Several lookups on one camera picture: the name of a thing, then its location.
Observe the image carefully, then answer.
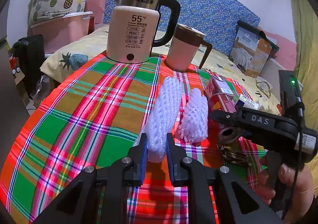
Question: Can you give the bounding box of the red soda can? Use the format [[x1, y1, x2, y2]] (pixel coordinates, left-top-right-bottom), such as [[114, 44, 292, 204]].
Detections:
[[208, 93, 243, 144]]

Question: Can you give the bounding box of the long white foam net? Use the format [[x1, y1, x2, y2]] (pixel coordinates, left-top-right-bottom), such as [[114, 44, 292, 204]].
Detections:
[[140, 76, 183, 163]]

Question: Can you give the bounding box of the person's right hand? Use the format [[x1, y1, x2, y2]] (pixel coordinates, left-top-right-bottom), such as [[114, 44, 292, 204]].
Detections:
[[254, 155, 315, 223]]

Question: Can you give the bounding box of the red snack box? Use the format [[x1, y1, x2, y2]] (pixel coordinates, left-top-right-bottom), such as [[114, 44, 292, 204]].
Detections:
[[204, 75, 234, 100]]

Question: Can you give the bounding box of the short white foam net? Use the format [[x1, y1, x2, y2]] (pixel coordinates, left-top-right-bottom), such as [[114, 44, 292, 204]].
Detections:
[[177, 88, 208, 144]]

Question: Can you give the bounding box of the white panel board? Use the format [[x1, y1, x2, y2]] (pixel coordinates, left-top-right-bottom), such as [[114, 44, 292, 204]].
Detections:
[[260, 58, 285, 99]]

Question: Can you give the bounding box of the red plaid tablecloth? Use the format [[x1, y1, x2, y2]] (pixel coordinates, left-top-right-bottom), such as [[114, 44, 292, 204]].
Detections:
[[1, 54, 266, 223]]

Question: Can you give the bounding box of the cardboard bedding box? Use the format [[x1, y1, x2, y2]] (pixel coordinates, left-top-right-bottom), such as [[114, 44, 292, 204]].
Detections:
[[229, 20, 279, 78]]

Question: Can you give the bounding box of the pink brown mug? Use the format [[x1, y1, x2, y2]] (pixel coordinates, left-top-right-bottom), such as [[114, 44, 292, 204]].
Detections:
[[166, 23, 213, 72]]

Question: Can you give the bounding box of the olive yellow curtain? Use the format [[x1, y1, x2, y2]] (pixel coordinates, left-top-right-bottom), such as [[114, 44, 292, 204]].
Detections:
[[287, 0, 318, 197]]

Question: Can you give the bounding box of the pink electric kettle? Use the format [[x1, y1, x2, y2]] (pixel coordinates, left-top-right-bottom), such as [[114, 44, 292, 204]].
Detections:
[[106, 0, 180, 63]]

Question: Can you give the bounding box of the pink plastic tub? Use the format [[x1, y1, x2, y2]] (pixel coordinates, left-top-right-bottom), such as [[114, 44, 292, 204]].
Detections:
[[30, 11, 93, 54]]

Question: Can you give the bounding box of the black bag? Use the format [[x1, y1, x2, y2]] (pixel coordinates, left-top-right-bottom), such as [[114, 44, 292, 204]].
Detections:
[[11, 34, 45, 98]]

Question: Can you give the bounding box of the olive green rope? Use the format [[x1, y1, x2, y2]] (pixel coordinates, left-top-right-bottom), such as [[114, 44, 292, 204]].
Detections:
[[255, 80, 273, 99]]

